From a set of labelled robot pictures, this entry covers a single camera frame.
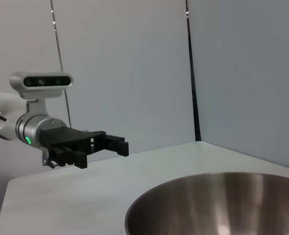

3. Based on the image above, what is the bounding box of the stainless steel mixing bowl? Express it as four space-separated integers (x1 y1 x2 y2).
124 172 289 235

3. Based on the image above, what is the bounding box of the gripper cable with metal plug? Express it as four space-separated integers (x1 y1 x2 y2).
41 152 57 169

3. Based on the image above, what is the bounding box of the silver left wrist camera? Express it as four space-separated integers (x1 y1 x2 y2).
9 71 74 100

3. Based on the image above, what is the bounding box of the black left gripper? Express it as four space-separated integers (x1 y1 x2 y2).
38 126 130 170

